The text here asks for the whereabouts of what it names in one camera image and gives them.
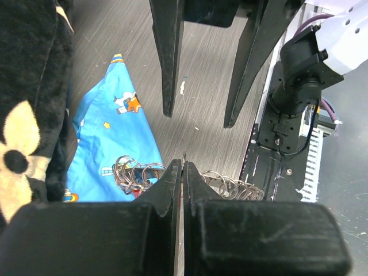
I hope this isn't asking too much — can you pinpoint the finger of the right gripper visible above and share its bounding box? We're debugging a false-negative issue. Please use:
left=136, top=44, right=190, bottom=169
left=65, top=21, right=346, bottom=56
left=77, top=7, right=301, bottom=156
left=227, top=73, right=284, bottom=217
left=224, top=1, right=288, bottom=128
left=149, top=0, right=185, bottom=117

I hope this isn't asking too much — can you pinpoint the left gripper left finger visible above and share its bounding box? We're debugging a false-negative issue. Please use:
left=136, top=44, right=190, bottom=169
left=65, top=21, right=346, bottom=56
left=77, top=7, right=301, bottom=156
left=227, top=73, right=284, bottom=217
left=1, top=160, right=182, bottom=275

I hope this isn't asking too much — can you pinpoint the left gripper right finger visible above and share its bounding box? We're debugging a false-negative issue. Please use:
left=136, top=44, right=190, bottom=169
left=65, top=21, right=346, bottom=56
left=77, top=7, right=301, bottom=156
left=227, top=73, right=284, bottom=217
left=183, top=162, right=352, bottom=275

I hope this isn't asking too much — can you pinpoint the large metal keyring with rings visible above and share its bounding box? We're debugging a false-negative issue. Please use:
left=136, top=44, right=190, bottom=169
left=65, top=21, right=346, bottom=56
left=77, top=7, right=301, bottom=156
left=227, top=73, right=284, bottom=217
left=112, top=155, right=265, bottom=201

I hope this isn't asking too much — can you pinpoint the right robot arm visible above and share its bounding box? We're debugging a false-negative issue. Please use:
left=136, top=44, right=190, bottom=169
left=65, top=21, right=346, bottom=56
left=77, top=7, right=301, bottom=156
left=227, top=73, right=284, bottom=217
left=149, top=1, right=367, bottom=156

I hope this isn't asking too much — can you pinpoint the blue cartoon print cloth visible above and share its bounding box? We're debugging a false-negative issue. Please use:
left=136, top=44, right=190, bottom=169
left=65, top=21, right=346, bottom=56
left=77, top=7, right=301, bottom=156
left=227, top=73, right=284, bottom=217
left=64, top=53, right=162, bottom=202

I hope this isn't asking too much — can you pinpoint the black floral plush pillow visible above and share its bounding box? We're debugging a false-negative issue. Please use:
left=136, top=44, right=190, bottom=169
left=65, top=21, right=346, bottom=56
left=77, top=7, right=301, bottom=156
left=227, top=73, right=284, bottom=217
left=1, top=1, right=74, bottom=228

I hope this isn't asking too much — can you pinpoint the white slotted cable duct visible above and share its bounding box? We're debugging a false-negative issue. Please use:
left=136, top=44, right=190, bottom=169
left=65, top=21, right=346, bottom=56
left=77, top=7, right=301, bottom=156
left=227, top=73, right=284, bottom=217
left=296, top=128, right=324, bottom=203

